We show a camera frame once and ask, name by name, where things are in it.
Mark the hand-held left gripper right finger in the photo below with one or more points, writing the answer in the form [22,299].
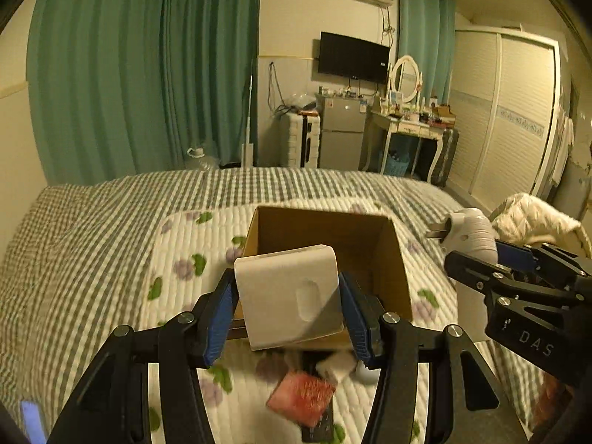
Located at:
[354,319]

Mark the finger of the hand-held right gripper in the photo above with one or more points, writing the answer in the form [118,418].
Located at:
[515,254]
[481,277]

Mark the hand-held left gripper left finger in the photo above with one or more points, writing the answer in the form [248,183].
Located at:
[219,321]

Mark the white plug adapter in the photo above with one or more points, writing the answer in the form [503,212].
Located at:
[469,233]

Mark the white rectangular box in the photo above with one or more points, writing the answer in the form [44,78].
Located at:
[282,293]

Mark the brown cardboard box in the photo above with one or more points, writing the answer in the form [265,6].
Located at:
[323,231]

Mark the white fleece jacket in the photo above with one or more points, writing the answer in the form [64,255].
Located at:
[532,217]

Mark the small white charger block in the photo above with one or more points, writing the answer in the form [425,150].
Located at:
[336,366]

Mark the white quilted floral blanket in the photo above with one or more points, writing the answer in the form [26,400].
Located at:
[194,259]

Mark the red packet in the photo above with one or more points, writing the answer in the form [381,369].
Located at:
[301,395]

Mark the black flat item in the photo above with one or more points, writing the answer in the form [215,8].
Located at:
[319,430]

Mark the hanging white towel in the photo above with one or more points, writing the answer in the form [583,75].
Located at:
[563,148]

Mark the dark suitcase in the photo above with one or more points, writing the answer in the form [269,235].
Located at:
[447,157]

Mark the white sliding-door wardrobe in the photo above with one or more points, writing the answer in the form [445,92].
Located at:
[504,115]

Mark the blue plastic basket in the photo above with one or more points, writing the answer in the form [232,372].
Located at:
[394,164]

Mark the green checkered bed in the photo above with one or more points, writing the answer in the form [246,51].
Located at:
[88,249]

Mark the clear water jug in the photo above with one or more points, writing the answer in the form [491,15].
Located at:
[200,159]

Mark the white dressing table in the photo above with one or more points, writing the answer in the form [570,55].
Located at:
[407,127]

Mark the white mop pole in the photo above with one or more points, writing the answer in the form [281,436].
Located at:
[249,148]

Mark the white suitcase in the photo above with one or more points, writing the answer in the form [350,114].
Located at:
[298,141]

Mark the silver small fridge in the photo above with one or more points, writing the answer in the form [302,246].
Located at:
[341,129]

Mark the white oval vanity mirror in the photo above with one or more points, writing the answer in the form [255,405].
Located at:
[407,76]

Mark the phone with lit screen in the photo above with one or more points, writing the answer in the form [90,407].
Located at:
[33,421]

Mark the clear plastic bag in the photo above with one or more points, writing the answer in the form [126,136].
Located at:
[298,101]

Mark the narrow green curtain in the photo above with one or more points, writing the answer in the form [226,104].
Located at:
[425,41]

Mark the wide green curtain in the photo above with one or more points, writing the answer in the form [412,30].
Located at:
[115,69]

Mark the black wall television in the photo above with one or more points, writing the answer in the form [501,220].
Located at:
[352,58]

